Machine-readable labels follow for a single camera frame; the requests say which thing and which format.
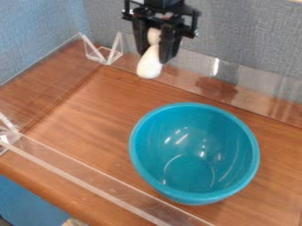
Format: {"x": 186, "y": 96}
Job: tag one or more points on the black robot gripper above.
{"x": 171, "y": 15}

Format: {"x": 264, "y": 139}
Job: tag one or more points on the white brown toy mushroom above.
{"x": 150, "y": 67}

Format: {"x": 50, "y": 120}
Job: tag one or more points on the blue plastic bowl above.
{"x": 194, "y": 152}

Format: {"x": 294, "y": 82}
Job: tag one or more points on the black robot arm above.
{"x": 171, "y": 16}

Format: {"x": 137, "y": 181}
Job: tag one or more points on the clear acrylic back barrier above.
{"x": 261, "y": 92}

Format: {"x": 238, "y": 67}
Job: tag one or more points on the clear acrylic barrier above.
{"x": 95, "y": 181}
{"x": 261, "y": 92}
{"x": 34, "y": 92}

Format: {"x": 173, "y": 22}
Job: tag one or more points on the clear acrylic left barrier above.
{"x": 34, "y": 92}

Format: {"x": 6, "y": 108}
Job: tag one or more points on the clear acrylic front barrier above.
{"x": 95, "y": 181}

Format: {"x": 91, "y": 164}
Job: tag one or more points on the clear acrylic corner bracket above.
{"x": 102, "y": 54}

